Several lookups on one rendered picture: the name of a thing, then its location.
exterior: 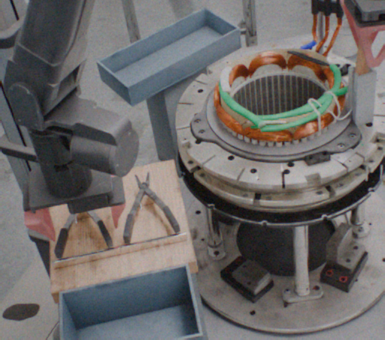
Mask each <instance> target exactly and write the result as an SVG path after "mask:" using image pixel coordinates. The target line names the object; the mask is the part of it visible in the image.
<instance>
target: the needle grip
mask: <svg viewBox="0 0 385 340"><path fill-rule="evenodd" d="M356 73H357V74H358V75H359V76H360V75H362V74H368V66H367V63H366V60H365V57H364V54H363V51H362V47H361V44H360V42H359V43H358V50H357V58H356V70H355V74H356Z"/></svg>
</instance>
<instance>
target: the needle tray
mask: <svg viewBox="0 0 385 340"><path fill-rule="evenodd" d="M240 48H241V32H240V29H239V28H238V26H236V25H234V24H232V23H230V22H229V21H228V20H226V19H224V18H222V17H221V16H220V15H218V14H216V13H215V12H213V11H211V10H209V9H207V8H206V7H204V8H202V9H200V10H197V11H195V12H193V13H191V14H189V15H187V16H186V17H184V18H182V19H180V20H178V21H176V22H173V23H171V24H169V25H167V26H166V27H165V28H162V29H160V30H158V31H156V32H154V33H152V34H149V35H147V36H145V37H143V38H142V39H141V40H139V41H136V42H134V43H132V44H130V45H128V46H126V47H123V48H121V49H119V50H117V51H116V52H115V53H112V54H110V55H108V56H106V57H104V58H101V59H99V60H97V61H96V63H97V66H98V70H99V76H100V79H102V81H103V82H104V83H105V84H107V85H108V87H109V88H110V89H111V90H113V91H114V92H115V93H116V94H117V95H119V96H120V97H121V99H123V100H125V101H126V102H127V103H128V104H129V105H131V106H132V107H133V106H134V105H137V104H139V103H141V102H143V101H144V100H146V104H147V107H148V111H149V115H150V122H151V126H152V130H153V137H154V141H155V145H156V152H157V156H158V159H159V160H161V161H162V162H163V161H167V160H171V159H174V161H175V166H176V169H177V176H178V177H179V178H181V177H183V176H181V175H180V170H179V166H178V160H177V152H178V142H177V130H176V126H175V116H176V111H177V106H178V103H179V101H180V98H181V97H182V95H183V93H184V91H185V90H187V88H188V87H189V86H190V85H191V84H192V82H193V81H196V78H197V77H198V76H201V75H202V74H205V75H207V76H208V73H207V66H209V65H211V64H214V63H215V62H217V61H219V60H220V59H222V58H223V57H225V56H228V55H229V54H231V53H234V52H235V51H236V50H240Z"/></svg>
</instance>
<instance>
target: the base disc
mask: <svg viewBox="0 0 385 340"><path fill-rule="evenodd" d="M365 218H366V221H367V224H368V227H369V229H371V231H370V232H369V234H368V235H367V237H362V238H357V236H355V235H351V240H353V241H356V242H358V243H361V244H364V245H365V250H366V251H368V261H367V263H365V265H364V267H363V268H362V271H361V272H360V273H359V276H358V278H357V279H356V281H355V283H353V286H352V287H351V289H350V291H349V293H347V292H345V291H342V290H339V289H337V287H333V286H331V285H329V284H325V283H323V282H322V281H321V280H320V273H321V271H322V270H323V268H324V266H325V264H326V263H325V264H323V265H322V266H320V267H319V268H317V269H315V270H313V271H310V272H309V281H317V283H320V284H321V285H322V288H323V295H322V296H321V297H320V298H318V299H308V300H302V301H297V302H286V301H284V300H283V296H282V292H281V290H282V289H283V288H284V285H287V284H292V282H293V281H294V275H292V277H290V276H281V275H272V274H270V275H271V276H272V280H273V281H274V286H273V287H272V289H270V290H269V291H268V292H267V293H266V294H264V295H263V296H262V297H261V298H260V300H259V301H257V302H255V303H254V304H253V303H252V302H251V301H249V300H248V298H247V297H244V296H243V295H242V294H240V293H239V292H238V290H236V289H235V288H234V287H232V286H231V285H230V284H228V283H227V281H225V280H224V279H222V278H221V277H220V271H221V270H222V269H223V268H225V267H227V265H229V264H230V263H231V262H232V261H233V260H234V259H235V258H237V257H239V256H242V255H241V253H240V251H239V248H238V244H236V234H237V231H238V229H239V226H240V224H241V223H240V222H237V221H235V222H234V224H233V226H231V225H229V224H226V223H221V222H219V225H220V231H221V234H222V238H223V246H224V250H225V251H226V255H225V256H224V257H223V258H222V259H219V260H212V259H210V258H209V257H208V249H207V243H206V238H205V233H206V230H205V221H204V215H203V210H202V203H201V202H200V201H199V200H198V199H195V200H194V201H193V203H192V204H191V206H190V207H189V210H188V212H186V219H187V220H188V224H189V230H190V234H191V238H192V245H193V248H194V253H195V256H196V264H197V268H198V271H197V272H196V278H197V282H198V288H199V291H200V296H201V298H202V299H203V300H204V301H205V303H206V304H208V305H209V306H210V307H212V308H213V309H215V311H217V312H218V313H220V314H222V315H224V316H226V317H228V319H230V320H233V321H235V322H237V323H241V324H244V325H246V326H248V327H251V328H255V329H261V330H266V331H270V332H282V333H297V332H312V331H316V330H320V329H326V328H330V327H333V326H337V325H339V324H342V323H345V322H347V321H349V320H352V318H354V317H355V316H358V315H360V314H361V313H363V312H364V311H367V310H368V309H369V307H371V306H372V305H373V304H374V303H376V302H377V301H378V300H379V299H380V297H381V296H382V295H383V294H384V293H385V201H384V200H383V199H382V198H381V197H380V196H379V195H378V194H377V192H376V191H375V192H371V196H370V197H369V198H368V199H367V200H366V202H365ZM330 221H331V222H332V224H333V226H334V228H335V229H337V227H338V225H339V224H340V222H342V223H347V224H349V223H348V221H347V217H345V214H342V215H341V216H339V217H335V218H333V219H331V220H330ZM371 284H374V285H371ZM338 297H340V298H338Z"/></svg>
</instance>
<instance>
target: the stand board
mask: <svg viewBox="0 0 385 340"><path fill-rule="evenodd" d="M148 172H150V188H151V190H152V191H153V192H154V193H155V192H156V195H157V196H158V197H159V198H160V199H161V200H162V201H163V202H164V203H165V204H166V205H167V206H168V207H169V208H170V210H171V212H172V214H174V215H175V217H176V219H177V221H178V223H179V224H180V232H186V238H188V241H182V242H179V243H175V244H168V245H164V246H159V247H153V248H148V249H144V250H142V251H137V252H133V253H126V254H122V253H121V255H118V256H114V257H107V259H103V260H96V261H92V262H88V263H80V264H78V265H76V266H69V267H65V268H60V269H54V268H53V265H52V260H57V259H61V258H56V255H55V252H53V250H55V247H56V243H57V238H58V236H59V231H60V228H63V226H64V225H65V222H66V220H67V218H68V216H69V215H70V213H68V212H69V211H68V208H67V205H66V204H64V205H57V206H53V207H50V208H49V213H50V215H51V217H52V221H53V225H54V229H55V233H56V242H53V241H52V240H51V239H50V283H51V290H50V294H51V296H52V297H53V301H54V302H55V303H56V304H57V303H59V292H62V291H66V290H70V289H74V288H78V287H85V286H89V285H90V284H96V283H101V282H104V281H112V280H115V279H117V278H123V277H126V276H131V275H137V274H142V273H146V272H149V271H153V270H157V269H164V268H168V267H172V266H179V265H183V264H187V263H189V270H190V274H193V272H197V271H198V268H197V264H196V256H195V253H194V248H193V242H192V238H191V234H190V230H189V224H188V220H187V219H186V212H185V209H184V205H183V198H182V195H181V190H180V184H179V180H178V176H177V169H176V166H175V161H174V159H171V160H167V161H163V162H155V163H151V165H144V166H140V167H136V168H132V170H131V171H130V172H129V173H128V174H127V175H126V176H124V178H123V183H124V188H125V194H126V208H125V210H124V211H123V212H122V214H121V216H120V218H119V223H118V228H117V229H115V226H114V221H113V217H112V216H111V209H110V207H108V208H101V209H96V210H94V211H95V212H96V214H97V215H98V216H99V217H100V219H102V220H103V221H104V223H105V226H106V228H107V230H108V232H109V234H110V236H111V239H112V242H113V245H114V246H112V247H115V246H120V245H123V244H125V243H124V240H123V230H124V227H125V225H126V218H127V214H128V213H129V212H130V210H131V207H132V205H133V202H134V200H135V197H136V196H137V194H138V192H139V189H140V188H139V187H138V184H137V181H136V179H135V175H137V176H138V178H139V180H140V181H141V183H142V182H145V180H146V175H147V173H148ZM142 209H143V210H140V207H139V209H138V213H137V214H136V215H135V219H134V220H135V222H134V227H133V231H132V239H131V243H134V242H139V241H145V240H149V238H156V237H160V236H165V235H171V234H176V233H175V232H174V231H173V229H172V227H171V225H170V223H169V222H168V220H167V219H166V217H165V214H164V212H163V211H162V210H160V209H159V208H158V206H157V205H156V204H154V205H146V206H142ZM103 249H108V246H107V244H106V242H105V240H104V238H103V236H102V234H101V232H100V230H99V227H98V226H97V225H96V223H95V221H94V220H93V219H92V218H91V217H89V218H85V219H81V220H77V224H74V223H73V225H72V227H71V228H70V229H69V231H68V240H67V244H66V247H65V252H64V253H63V255H62V258H66V257H72V256H77V255H80V254H81V253H88V252H92V251H97V250H103Z"/></svg>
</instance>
